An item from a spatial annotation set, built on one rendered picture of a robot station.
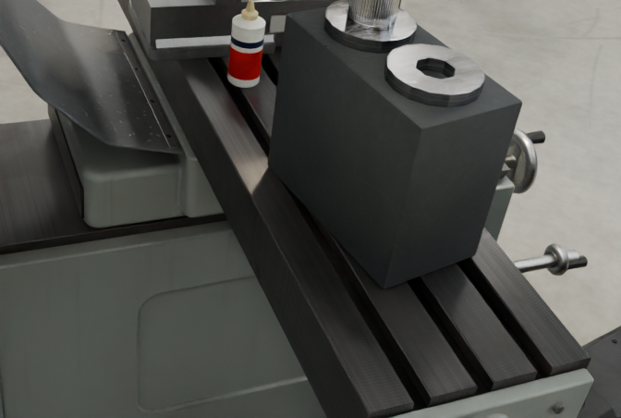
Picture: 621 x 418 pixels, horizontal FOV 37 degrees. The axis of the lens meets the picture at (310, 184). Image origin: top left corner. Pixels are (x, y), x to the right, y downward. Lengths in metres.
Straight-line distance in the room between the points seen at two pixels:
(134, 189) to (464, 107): 0.52
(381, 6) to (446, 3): 2.84
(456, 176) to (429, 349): 0.16
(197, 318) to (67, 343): 0.19
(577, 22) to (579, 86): 0.52
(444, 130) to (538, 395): 0.25
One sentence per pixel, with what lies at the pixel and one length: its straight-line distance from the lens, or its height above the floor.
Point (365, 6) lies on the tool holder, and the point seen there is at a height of 1.14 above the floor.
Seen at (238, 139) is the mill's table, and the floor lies 0.92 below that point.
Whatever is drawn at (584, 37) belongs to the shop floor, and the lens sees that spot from 3.72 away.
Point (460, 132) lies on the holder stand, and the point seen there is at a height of 1.09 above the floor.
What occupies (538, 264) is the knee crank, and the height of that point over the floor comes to 0.51.
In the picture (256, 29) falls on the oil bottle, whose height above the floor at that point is 1.00.
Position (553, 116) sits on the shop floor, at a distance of 3.13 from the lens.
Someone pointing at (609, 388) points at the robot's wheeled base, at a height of 0.59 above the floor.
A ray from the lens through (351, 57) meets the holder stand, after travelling 0.86.
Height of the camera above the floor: 1.51
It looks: 36 degrees down
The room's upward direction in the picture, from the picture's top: 9 degrees clockwise
